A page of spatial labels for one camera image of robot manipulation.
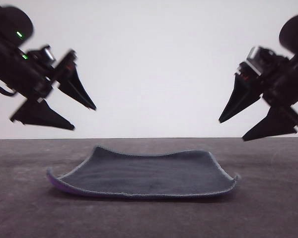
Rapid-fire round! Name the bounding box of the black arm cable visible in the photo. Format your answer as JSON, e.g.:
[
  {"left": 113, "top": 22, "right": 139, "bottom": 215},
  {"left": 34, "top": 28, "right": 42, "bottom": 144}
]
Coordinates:
[{"left": 0, "top": 76, "right": 17, "bottom": 97}]

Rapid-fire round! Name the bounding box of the purple towel with grey hem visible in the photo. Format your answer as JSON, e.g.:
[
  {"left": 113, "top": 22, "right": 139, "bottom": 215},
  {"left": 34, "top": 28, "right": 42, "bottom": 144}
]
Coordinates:
[{"left": 46, "top": 144, "right": 241, "bottom": 199}]

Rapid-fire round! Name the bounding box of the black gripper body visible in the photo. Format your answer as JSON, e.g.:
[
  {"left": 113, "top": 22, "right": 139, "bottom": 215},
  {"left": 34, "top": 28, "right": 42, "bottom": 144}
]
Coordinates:
[
  {"left": 0, "top": 49, "right": 77, "bottom": 121},
  {"left": 235, "top": 57, "right": 298, "bottom": 128}
]

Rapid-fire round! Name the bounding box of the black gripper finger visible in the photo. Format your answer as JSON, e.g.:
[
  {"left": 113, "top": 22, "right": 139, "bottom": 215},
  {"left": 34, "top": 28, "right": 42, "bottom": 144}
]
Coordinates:
[
  {"left": 57, "top": 64, "right": 97, "bottom": 112},
  {"left": 241, "top": 106, "right": 298, "bottom": 142},
  {"left": 11, "top": 99, "right": 75, "bottom": 131},
  {"left": 218, "top": 73, "right": 262, "bottom": 124}
]

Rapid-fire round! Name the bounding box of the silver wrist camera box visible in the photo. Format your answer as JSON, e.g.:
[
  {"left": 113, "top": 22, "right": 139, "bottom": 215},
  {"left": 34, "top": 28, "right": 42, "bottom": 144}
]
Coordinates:
[
  {"left": 245, "top": 46, "right": 275, "bottom": 76},
  {"left": 27, "top": 45, "right": 57, "bottom": 68}
]

